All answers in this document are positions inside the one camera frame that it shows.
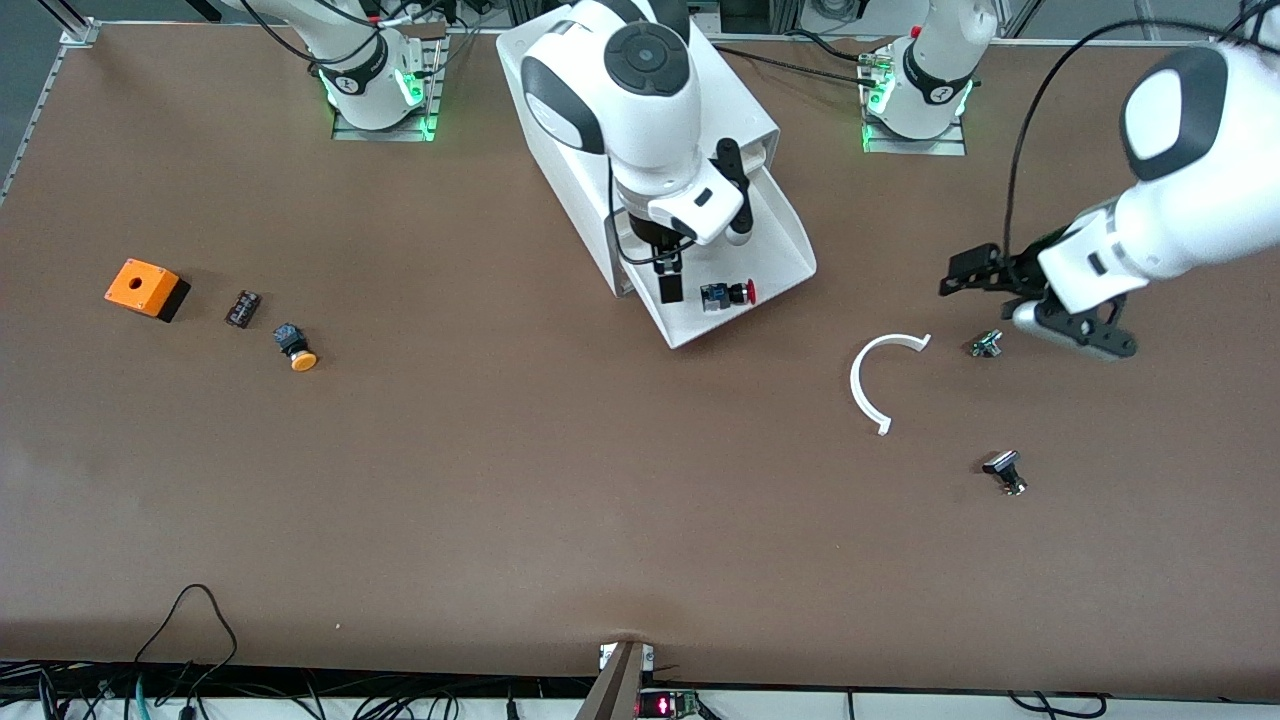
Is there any black cable under table edge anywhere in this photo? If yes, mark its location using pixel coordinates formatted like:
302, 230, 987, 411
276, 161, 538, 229
1005, 690, 1106, 719

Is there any orange push button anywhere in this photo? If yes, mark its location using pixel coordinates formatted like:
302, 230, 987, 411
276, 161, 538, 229
273, 322, 319, 373

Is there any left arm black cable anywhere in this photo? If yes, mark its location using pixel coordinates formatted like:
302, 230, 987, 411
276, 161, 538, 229
1003, 18, 1280, 263

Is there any aluminium frame rail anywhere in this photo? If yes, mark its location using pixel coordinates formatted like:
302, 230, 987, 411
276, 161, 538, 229
0, 20, 101, 206

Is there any black cable behind cabinet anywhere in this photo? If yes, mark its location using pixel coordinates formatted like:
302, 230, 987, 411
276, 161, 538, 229
715, 45, 881, 86

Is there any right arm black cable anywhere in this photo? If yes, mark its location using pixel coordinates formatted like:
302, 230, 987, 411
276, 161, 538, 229
603, 150, 691, 271

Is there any orange enclosure box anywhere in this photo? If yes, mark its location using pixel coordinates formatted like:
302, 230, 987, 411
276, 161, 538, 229
104, 258, 191, 323

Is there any brown camera mount post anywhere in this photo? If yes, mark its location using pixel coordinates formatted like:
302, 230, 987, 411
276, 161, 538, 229
575, 640, 646, 720

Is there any white drawer cabinet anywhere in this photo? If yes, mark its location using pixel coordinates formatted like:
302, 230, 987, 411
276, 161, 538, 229
496, 0, 781, 298

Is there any black looped cable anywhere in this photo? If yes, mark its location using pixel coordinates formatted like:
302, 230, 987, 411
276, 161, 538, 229
135, 585, 239, 691

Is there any red push button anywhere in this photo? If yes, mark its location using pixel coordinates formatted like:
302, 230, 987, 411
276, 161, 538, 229
700, 281, 758, 314

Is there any white half-ring clamp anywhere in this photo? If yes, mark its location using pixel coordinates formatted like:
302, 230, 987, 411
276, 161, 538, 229
850, 333, 933, 437

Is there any circuit board red display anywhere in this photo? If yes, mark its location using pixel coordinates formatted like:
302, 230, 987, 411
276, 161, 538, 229
637, 688, 701, 720

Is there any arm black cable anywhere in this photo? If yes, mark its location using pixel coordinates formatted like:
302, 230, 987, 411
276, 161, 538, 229
1003, 18, 1280, 263
603, 150, 691, 271

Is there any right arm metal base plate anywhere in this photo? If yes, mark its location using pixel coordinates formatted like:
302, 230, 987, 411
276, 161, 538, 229
332, 35, 443, 143

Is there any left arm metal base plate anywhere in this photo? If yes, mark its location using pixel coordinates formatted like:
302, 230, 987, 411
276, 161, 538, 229
862, 50, 968, 156

